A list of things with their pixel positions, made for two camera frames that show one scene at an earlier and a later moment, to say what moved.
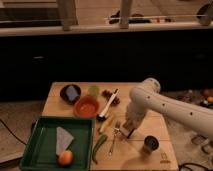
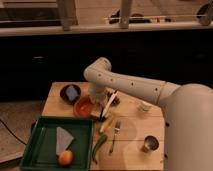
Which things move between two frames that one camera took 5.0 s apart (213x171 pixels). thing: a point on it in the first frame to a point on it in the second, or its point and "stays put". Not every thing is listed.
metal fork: (116, 128) stays put
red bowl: (86, 107) stays put
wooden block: (126, 131) to (95, 113)
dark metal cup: (151, 143) stays put
